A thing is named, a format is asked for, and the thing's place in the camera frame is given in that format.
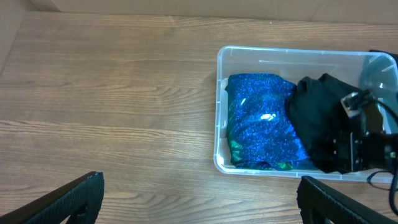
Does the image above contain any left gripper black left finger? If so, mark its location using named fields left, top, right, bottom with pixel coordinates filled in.
left=1, top=171, right=104, bottom=223

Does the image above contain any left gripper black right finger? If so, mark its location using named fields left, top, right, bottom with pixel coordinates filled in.
left=297, top=175, right=397, bottom=224

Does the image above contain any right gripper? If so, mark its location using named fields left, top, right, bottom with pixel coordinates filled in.
left=333, top=93, right=397, bottom=173

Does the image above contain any small black cloth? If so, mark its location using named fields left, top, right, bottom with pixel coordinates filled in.
left=285, top=73, right=362, bottom=174

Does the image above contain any blue sparkly cloth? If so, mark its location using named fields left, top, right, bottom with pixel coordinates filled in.
left=225, top=73, right=315, bottom=171

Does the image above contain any clear plastic storage bin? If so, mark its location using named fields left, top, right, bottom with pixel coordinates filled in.
left=213, top=45, right=397, bottom=184

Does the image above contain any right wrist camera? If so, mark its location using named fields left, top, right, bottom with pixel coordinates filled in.
left=340, top=91, right=373, bottom=118

